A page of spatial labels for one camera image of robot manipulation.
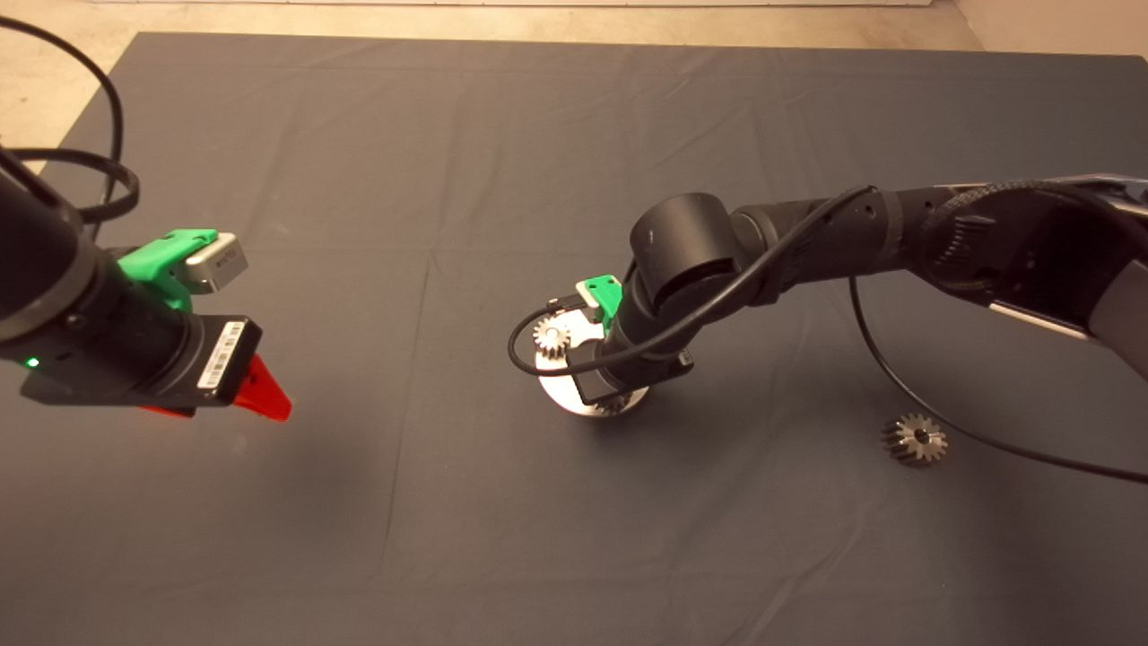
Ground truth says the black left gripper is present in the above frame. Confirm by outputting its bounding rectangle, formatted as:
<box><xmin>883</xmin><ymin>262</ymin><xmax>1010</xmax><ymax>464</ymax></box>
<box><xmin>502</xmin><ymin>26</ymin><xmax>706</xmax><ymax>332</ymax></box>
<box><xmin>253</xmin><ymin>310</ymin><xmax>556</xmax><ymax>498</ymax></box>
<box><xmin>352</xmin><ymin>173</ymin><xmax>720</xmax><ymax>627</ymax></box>
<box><xmin>20</xmin><ymin>256</ymin><xmax>293</xmax><ymax>423</ymax></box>

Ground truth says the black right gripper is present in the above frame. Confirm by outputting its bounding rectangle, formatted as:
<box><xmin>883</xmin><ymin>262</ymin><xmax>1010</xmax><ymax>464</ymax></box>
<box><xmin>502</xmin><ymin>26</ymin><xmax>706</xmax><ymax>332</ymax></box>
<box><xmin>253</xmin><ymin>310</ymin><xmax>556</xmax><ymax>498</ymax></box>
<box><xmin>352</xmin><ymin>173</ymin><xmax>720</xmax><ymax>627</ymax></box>
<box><xmin>567</xmin><ymin>343</ymin><xmax>696</xmax><ymax>406</ymax></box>

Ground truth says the round metal plate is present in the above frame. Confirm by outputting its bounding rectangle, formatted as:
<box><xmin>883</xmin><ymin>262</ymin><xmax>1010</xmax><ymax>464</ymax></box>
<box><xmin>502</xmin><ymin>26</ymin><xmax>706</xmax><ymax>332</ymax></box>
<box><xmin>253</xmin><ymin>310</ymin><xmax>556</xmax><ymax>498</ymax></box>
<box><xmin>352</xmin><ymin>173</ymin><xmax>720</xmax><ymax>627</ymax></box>
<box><xmin>535</xmin><ymin>310</ymin><xmax>648</xmax><ymax>418</ymax></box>

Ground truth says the large steel bevel gear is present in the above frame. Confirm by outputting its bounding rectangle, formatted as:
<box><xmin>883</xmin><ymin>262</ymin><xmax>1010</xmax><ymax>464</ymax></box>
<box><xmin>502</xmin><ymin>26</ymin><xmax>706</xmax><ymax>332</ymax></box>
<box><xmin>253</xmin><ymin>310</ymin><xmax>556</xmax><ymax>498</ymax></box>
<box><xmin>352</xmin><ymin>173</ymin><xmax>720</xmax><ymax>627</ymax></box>
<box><xmin>880</xmin><ymin>413</ymin><xmax>950</xmax><ymax>466</ymax></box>

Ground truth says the small light steel gear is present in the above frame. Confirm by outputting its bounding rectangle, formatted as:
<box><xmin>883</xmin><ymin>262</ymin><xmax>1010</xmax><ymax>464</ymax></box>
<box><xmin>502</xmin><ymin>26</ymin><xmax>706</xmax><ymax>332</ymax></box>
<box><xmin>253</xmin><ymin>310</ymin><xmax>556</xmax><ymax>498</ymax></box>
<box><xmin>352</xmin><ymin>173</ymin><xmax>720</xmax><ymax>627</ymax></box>
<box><xmin>533</xmin><ymin>316</ymin><xmax>572</xmax><ymax>362</ymax></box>

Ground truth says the dark grey table cloth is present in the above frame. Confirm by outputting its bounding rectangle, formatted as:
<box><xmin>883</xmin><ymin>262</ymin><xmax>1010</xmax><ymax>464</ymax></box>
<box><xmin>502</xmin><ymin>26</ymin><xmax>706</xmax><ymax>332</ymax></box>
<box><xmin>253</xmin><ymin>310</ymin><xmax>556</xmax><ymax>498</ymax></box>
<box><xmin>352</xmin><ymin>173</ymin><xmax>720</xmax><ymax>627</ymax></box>
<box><xmin>0</xmin><ymin>34</ymin><xmax>1148</xmax><ymax>646</ymax></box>

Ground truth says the green right camera mount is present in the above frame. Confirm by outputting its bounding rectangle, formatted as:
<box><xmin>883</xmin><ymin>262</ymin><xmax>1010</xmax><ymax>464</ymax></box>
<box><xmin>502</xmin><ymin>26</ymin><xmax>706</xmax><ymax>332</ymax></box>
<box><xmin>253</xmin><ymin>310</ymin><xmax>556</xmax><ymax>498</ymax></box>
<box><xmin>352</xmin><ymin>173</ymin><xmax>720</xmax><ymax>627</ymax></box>
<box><xmin>581</xmin><ymin>275</ymin><xmax>623</xmax><ymax>333</ymax></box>

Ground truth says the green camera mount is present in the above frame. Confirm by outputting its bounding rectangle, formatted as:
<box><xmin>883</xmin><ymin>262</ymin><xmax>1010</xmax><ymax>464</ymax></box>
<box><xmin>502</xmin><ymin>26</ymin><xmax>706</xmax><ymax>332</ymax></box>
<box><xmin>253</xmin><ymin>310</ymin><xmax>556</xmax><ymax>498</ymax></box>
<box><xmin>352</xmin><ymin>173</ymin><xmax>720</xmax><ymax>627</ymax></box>
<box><xmin>581</xmin><ymin>275</ymin><xmax>623</xmax><ymax>333</ymax></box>
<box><xmin>117</xmin><ymin>229</ymin><xmax>220</xmax><ymax>312</ymax></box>

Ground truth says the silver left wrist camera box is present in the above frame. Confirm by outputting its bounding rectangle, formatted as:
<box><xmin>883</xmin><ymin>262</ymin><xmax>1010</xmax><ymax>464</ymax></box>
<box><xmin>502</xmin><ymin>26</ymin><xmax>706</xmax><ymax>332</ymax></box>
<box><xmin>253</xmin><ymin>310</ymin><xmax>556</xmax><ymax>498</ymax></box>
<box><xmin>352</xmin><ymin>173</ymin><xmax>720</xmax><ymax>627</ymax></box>
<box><xmin>184</xmin><ymin>232</ymin><xmax>249</xmax><ymax>294</ymax></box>

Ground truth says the green left camera mount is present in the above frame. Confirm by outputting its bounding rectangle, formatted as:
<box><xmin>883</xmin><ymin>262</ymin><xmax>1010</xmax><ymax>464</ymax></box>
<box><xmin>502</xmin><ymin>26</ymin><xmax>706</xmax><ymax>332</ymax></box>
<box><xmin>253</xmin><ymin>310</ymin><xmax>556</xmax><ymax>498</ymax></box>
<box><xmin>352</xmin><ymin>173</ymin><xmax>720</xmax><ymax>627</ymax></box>
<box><xmin>117</xmin><ymin>229</ymin><xmax>220</xmax><ymax>312</ymax></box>

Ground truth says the thick black left arm hose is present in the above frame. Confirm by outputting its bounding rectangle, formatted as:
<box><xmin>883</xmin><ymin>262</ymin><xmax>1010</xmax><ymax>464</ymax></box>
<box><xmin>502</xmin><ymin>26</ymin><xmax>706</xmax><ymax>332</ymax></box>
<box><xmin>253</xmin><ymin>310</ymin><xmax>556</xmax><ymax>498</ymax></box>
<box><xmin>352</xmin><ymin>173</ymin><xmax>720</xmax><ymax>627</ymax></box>
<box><xmin>13</xmin><ymin>148</ymin><xmax>141</xmax><ymax>225</ymax></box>

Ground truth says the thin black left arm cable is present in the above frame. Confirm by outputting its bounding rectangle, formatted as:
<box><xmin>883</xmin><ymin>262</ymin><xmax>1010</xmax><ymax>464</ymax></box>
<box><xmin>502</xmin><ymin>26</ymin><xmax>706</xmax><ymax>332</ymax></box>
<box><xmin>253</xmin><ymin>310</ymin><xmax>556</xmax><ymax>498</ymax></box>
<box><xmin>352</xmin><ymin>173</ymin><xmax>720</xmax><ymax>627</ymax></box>
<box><xmin>0</xmin><ymin>16</ymin><xmax>125</xmax><ymax>241</ymax></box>

